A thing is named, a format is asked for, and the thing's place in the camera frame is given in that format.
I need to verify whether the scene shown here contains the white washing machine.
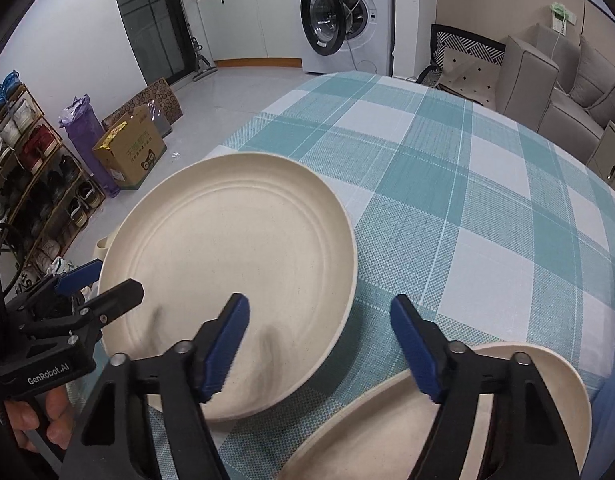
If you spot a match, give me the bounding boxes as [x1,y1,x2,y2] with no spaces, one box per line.
[295,0,394,76]

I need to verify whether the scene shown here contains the wooden shoe rack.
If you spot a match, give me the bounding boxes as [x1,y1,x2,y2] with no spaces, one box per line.
[0,70,106,295]

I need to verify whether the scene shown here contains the person's left hand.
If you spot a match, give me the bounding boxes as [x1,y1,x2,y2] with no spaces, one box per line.
[6,384,76,453]

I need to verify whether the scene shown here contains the grey side cabinet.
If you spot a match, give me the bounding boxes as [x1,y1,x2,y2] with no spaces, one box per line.
[586,122,615,192]

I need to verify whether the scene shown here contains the black patterned cushion chair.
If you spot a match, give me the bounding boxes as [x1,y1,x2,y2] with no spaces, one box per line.
[416,24,506,110]

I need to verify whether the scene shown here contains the grey sofa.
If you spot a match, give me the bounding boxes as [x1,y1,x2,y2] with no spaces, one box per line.
[494,24,615,162]

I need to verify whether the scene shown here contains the purple bag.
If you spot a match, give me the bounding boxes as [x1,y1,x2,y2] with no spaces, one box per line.
[58,94,121,198]

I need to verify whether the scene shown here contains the cardboard box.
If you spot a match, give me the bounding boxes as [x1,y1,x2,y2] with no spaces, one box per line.
[92,104,166,190]

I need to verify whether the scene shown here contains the white kitchen counter cabinets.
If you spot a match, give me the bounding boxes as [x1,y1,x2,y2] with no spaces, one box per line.
[196,0,302,68]

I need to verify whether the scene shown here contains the teal plaid tablecloth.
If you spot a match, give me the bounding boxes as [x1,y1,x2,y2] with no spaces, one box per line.
[66,70,615,480]

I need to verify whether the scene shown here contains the cream slipper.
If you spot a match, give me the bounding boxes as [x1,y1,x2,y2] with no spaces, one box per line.
[92,235,112,260]

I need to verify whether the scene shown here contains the large cream plate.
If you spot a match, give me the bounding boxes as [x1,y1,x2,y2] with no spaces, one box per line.
[99,153,357,422]

